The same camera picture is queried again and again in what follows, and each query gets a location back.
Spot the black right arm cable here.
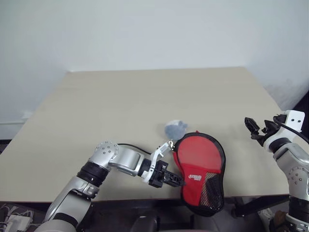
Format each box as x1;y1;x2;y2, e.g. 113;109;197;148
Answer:
272;115;309;143

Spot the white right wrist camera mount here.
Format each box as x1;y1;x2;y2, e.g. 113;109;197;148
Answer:
262;110;305;153

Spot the white power strip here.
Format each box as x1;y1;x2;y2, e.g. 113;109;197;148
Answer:
4;214;33;230

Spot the white power adapter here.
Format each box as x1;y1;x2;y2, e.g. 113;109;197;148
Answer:
257;208;274;222

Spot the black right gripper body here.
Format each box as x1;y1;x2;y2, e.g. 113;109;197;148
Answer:
250;127;271;147

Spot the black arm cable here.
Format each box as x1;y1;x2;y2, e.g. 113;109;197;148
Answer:
272;115;309;143
117;143;153;156

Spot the white cable bundle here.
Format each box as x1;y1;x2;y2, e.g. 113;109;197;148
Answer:
0;203;35;218

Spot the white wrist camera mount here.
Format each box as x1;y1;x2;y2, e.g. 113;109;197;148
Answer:
262;110;305;153
140;142;175;183

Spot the grey fluffy pompom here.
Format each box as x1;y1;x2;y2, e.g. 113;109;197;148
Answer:
164;120;190;141

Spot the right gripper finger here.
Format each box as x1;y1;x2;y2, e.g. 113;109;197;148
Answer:
244;116;261;136
262;119;279;135

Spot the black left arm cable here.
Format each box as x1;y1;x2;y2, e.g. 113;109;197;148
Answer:
117;143;153;156

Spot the black table frame leg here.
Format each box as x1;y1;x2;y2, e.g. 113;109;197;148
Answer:
231;194;291;218

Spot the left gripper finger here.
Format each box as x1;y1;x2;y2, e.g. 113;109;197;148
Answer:
163;176;187;188
164;170;185;182

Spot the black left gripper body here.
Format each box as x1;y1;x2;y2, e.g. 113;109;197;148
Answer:
148;160;169;189

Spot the red and black paddle case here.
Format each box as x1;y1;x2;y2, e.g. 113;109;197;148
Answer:
172;131;226;217

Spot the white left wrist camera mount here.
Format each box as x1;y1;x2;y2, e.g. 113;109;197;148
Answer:
140;142;175;183

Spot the dark rounded shape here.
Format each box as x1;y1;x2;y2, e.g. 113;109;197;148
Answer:
130;214;160;232

